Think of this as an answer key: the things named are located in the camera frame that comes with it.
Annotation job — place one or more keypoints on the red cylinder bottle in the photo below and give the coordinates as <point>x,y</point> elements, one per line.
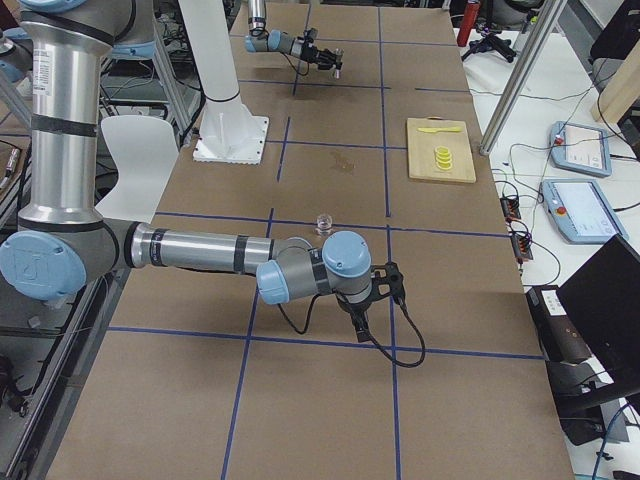
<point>468,22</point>

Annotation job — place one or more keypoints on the black computer monitor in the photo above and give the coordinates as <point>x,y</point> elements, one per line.
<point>602,301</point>

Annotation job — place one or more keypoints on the teach pendant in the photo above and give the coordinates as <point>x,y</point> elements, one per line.
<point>580,211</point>
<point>579,148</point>

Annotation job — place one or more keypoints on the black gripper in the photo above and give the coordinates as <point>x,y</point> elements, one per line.
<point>356,310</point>
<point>308,51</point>

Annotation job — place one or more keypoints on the near teach pendant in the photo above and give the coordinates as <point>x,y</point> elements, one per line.
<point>580,211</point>

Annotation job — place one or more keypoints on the wooden cutting board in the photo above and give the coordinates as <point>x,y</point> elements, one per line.
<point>421,154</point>

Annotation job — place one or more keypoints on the black box on table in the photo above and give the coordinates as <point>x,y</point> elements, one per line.
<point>559,338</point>

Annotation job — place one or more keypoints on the aluminium frame post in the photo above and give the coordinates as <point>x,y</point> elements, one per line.
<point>547,19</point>

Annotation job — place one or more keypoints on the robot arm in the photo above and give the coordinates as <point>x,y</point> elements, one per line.
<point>260,40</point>
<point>63,242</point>

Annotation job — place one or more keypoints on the lemon slice one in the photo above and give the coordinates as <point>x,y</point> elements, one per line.
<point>444,166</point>

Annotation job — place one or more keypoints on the steel measuring jigger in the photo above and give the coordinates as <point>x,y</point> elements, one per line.
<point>338,57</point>

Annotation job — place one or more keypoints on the lemon slice four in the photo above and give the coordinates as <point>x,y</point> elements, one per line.
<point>442,151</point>

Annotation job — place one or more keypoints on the far teach pendant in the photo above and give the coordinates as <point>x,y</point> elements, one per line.
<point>579,148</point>

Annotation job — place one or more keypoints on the lemon slice three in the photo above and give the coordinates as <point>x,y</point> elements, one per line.
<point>443,156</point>

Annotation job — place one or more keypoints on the clear glass shaker cup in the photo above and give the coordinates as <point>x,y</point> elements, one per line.
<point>324,225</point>

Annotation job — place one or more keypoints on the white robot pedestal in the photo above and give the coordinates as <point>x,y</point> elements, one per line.
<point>228,132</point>

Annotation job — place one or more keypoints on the yellow plastic knife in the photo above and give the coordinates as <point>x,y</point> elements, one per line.
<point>435,130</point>

